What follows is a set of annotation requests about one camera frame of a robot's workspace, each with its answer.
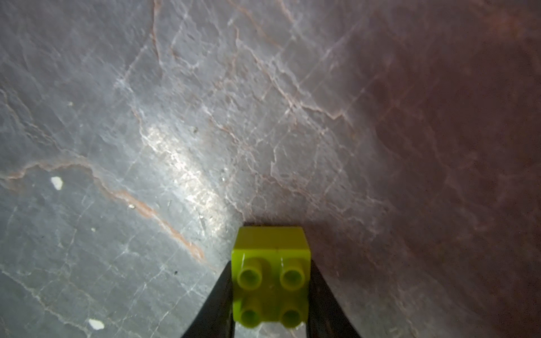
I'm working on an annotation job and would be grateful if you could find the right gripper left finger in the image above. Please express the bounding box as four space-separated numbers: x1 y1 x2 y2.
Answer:
182 261 235 338

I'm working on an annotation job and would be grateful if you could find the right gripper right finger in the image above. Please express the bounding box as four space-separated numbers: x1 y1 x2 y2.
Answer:
307 260 361 338

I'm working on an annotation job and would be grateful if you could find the lime 2x2 brick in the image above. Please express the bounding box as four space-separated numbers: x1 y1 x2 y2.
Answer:
231 226 311 329

